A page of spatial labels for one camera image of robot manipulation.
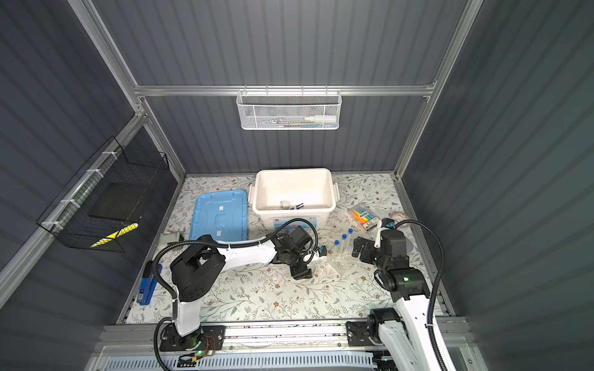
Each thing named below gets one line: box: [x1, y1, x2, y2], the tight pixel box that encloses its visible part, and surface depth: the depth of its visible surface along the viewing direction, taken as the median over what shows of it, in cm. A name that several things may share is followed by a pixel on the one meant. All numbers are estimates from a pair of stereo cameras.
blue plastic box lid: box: [189, 189, 249, 242], surface depth 107 cm
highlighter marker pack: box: [349, 207, 381, 232], surface depth 104 cm
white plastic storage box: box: [248, 168, 341, 231], surface depth 102 cm
